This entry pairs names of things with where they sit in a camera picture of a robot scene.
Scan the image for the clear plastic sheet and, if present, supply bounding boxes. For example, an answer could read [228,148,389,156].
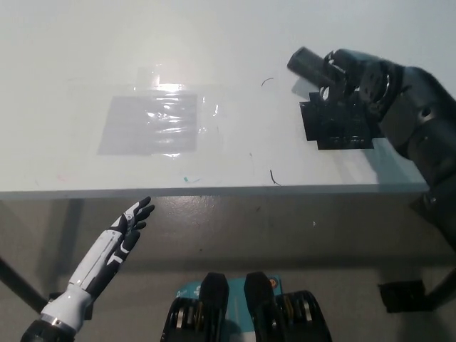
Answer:
[98,94,198,156]

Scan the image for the black tape patch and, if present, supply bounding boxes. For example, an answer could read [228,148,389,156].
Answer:
[299,90,384,151]

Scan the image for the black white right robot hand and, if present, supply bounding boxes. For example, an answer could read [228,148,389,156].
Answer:
[319,48,370,106]

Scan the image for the black teal robot torso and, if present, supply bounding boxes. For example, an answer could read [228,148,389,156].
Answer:
[162,271,334,342]

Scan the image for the black table leg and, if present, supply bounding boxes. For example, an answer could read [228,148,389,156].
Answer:
[0,254,47,314]

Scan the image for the clear plastic film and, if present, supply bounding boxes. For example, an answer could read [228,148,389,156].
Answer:
[69,67,229,175]

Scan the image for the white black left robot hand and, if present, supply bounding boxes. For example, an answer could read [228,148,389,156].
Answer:
[67,197,156,297]

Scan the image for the dark grey whiteboard eraser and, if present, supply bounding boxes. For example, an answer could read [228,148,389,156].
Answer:
[286,46,339,88]

